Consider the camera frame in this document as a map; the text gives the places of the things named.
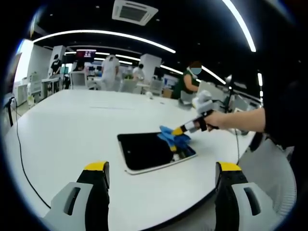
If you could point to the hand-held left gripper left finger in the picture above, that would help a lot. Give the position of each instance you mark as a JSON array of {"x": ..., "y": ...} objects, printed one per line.
[{"x": 77, "y": 207}]

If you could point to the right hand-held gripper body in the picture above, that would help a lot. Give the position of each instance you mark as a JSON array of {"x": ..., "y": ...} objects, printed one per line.
[{"x": 204, "y": 103}]

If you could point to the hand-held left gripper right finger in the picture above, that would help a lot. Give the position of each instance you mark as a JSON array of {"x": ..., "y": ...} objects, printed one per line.
[{"x": 240, "y": 207}]

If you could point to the blue cleaning cloth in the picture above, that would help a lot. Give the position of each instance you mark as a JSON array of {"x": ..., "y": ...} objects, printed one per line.
[{"x": 168, "y": 134}]

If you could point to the person's right hand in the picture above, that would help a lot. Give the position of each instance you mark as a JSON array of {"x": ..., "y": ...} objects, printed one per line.
[{"x": 219, "y": 120}]

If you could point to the black stand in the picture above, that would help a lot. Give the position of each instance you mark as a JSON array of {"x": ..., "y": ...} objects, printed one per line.
[{"x": 229, "y": 93}]

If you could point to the grey mesh office chair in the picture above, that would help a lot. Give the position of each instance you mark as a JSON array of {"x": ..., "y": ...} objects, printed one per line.
[{"x": 267, "y": 168}]

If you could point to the small white round object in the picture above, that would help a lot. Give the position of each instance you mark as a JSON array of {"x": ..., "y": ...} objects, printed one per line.
[{"x": 149, "y": 94}]

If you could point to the person's black clothing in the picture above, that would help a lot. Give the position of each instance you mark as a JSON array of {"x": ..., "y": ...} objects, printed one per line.
[{"x": 288, "y": 108}]

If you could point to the white ceiling light strip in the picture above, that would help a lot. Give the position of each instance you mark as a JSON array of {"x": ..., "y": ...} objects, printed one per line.
[
  {"x": 240, "y": 24},
  {"x": 103, "y": 33}
]

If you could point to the white office chair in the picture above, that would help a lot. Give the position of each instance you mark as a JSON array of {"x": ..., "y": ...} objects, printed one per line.
[{"x": 78, "y": 80}]

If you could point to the white ceiling air vent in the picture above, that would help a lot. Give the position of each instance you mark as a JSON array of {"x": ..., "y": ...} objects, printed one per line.
[{"x": 134, "y": 12}]

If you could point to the red wall screen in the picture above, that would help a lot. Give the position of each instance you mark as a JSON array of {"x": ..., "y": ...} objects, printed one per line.
[{"x": 86, "y": 53}]

